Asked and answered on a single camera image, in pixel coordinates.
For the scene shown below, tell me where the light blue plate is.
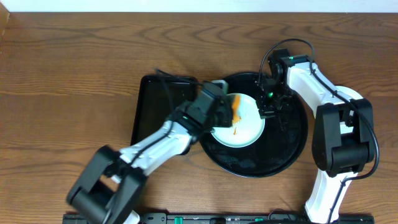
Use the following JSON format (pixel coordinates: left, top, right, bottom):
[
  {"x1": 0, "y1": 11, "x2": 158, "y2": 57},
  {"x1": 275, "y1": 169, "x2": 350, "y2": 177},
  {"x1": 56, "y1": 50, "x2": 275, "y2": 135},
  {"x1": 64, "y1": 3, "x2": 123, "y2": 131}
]
[
  {"x1": 211, "y1": 93, "x2": 266, "y2": 148},
  {"x1": 336, "y1": 86, "x2": 363, "y2": 100}
]

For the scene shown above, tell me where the black rectangular tray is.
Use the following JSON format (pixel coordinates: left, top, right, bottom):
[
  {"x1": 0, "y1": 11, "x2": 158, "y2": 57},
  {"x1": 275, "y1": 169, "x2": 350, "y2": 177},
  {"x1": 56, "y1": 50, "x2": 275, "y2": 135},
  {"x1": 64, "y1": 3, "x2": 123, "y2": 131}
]
[{"x1": 131, "y1": 75, "x2": 197, "y2": 145}]

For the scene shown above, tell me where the orange green scrub sponge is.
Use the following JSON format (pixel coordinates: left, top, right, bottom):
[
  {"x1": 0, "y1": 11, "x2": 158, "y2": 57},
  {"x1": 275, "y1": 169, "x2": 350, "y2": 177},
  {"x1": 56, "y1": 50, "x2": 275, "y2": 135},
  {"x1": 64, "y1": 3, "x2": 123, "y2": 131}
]
[{"x1": 231, "y1": 95, "x2": 241, "y2": 126}]

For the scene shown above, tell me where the black round tray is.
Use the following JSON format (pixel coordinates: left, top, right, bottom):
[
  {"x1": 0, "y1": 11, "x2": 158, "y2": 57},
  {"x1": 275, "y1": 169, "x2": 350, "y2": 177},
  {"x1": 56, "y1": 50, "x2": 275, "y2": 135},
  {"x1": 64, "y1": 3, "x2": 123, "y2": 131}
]
[{"x1": 198, "y1": 72, "x2": 309, "y2": 179}]

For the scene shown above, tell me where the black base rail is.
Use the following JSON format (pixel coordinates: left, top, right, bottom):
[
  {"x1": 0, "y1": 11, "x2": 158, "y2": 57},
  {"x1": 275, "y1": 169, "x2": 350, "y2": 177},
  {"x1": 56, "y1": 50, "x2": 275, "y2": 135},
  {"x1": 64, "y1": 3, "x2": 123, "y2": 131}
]
[{"x1": 62, "y1": 212, "x2": 375, "y2": 224}]

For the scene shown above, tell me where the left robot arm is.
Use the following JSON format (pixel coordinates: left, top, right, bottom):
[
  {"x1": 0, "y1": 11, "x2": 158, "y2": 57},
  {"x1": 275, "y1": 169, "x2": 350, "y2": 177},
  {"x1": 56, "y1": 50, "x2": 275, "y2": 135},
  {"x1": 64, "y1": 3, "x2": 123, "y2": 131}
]
[{"x1": 66, "y1": 89, "x2": 233, "y2": 223}]

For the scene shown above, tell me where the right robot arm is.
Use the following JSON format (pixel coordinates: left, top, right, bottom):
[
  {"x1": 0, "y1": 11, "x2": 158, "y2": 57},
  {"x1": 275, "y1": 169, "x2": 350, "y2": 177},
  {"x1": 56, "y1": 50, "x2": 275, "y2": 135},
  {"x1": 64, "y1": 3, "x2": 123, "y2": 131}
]
[{"x1": 256, "y1": 49, "x2": 379, "y2": 223}]

